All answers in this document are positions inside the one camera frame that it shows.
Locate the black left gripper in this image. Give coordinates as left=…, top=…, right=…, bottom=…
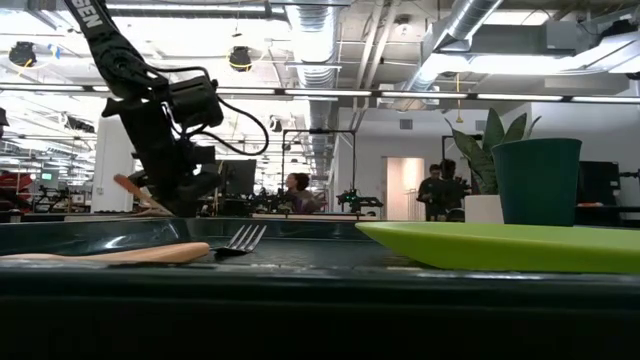
left=101, top=96, right=223, bottom=218

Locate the fork with wooden handle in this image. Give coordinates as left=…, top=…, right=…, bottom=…
left=0, top=223, right=268, bottom=266

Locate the lime green plate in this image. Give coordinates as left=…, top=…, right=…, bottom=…
left=354, top=220, right=640, bottom=275

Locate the dark green cup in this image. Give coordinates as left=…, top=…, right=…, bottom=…
left=490, top=137, right=584, bottom=228

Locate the dark green plastic tray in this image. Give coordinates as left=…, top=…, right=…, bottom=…
left=0, top=215, right=640, bottom=360

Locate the white building column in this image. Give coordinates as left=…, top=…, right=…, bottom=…
left=90, top=114, right=138, bottom=214

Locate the black computer monitor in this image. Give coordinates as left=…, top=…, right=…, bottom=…
left=219, top=159, right=258, bottom=197

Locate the seated person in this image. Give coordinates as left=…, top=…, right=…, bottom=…
left=284, top=171, right=322, bottom=216

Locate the black ceiling device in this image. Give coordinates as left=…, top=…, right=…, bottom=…
left=228, top=45, right=253, bottom=73
left=8, top=40, right=38, bottom=68

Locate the linear ceiling light strip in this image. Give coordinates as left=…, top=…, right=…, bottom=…
left=0, top=83, right=640, bottom=104

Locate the standing person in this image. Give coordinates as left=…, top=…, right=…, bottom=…
left=439, top=158, right=472, bottom=222
left=416, top=163, right=444, bottom=222

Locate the snake plant in white pot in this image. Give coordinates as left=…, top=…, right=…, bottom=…
left=444, top=106, right=544, bottom=225

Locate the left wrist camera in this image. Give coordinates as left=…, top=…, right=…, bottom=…
left=166, top=74, right=225, bottom=129

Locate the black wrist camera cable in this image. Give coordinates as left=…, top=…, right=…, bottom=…
left=149, top=64, right=271, bottom=157

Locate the silver ribbed ceiling duct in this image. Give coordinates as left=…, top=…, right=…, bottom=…
left=284, top=0, right=346, bottom=174

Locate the silver slanted ceiling duct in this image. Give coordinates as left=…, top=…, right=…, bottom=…
left=394, top=0, right=505, bottom=99

